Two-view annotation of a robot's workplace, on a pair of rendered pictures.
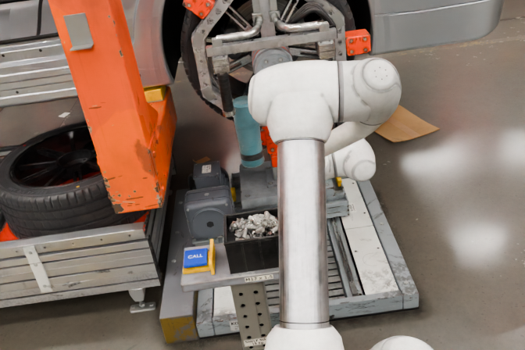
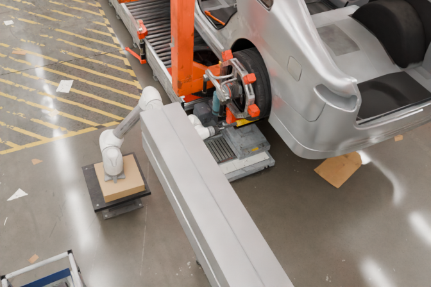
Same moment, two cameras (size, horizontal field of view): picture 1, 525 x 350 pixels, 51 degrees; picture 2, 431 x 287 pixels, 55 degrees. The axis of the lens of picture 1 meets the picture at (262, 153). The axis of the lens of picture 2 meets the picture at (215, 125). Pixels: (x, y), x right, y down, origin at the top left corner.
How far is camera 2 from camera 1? 3.14 m
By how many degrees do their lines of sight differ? 49
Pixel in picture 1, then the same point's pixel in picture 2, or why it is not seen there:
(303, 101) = (142, 98)
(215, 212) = (197, 113)
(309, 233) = (126, 121)
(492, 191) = (287, 213)
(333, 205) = (236, 151)
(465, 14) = (292, 140)
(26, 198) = not seen: hidden behind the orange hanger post
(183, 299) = not seen: hidden behind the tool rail
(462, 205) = (272, 202)
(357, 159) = not seen: hidden behind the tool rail
